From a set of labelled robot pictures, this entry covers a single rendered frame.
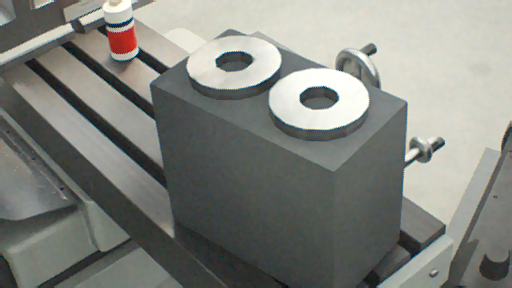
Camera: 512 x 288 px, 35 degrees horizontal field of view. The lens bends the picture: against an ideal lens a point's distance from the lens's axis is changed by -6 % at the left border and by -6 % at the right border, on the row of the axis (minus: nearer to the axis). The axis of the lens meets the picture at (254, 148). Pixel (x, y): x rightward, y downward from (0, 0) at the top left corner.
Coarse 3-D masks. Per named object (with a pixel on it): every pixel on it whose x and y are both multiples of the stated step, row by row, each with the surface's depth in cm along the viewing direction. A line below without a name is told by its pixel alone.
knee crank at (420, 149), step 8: (416, 136) 163; (432, 136) 165; (416, 144) 163; (424, 144) 162; (432, 144) 164; (440, 144) 167; (408, 152) 162; (416, 152) 162; (424, 152) 162; (432, 152) 166; (408, 160) 161; (424, 160) 163
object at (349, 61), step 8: (352, 48) 161; (368, 48) 161; (376, 48) 161; (336, 56) 165; (344, 56) 162; (352, 56) 160; (360, 56) 159; (368, 56) 161; (336, 64) 165; (344, 64) 165; (352, 64) 162; (360, 64) 159; (368, 64) 158; (344, 72) 166; (352, 72) 163; (360, 72) 162; (368, 72) 158; (376, 72) 158; (360, 80) 163; (368, 80) 161; (376, 80) 159
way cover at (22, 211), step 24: (0, 120) 123; (0, 144) 118; (24, 144) 118; (0, 168) 112; (24, 168) 113; (48, 168) 114; (0, 192) 108; (24, 192) 109; (48, 192) 109; (72, 192) 110; (0, 216) 101; (24, 216) 104
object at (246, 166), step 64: (192, 64) 82; (256, 64) 81; (320, 64) 83; (192, 128) 82; (256, 128) 76; (320, 128) 73; (384, 128) 76; (192, 192) 88; (256, 192) 80; (320, 192) 74; (384, 192) 81; (256, 256) 87; (320, 256) 79
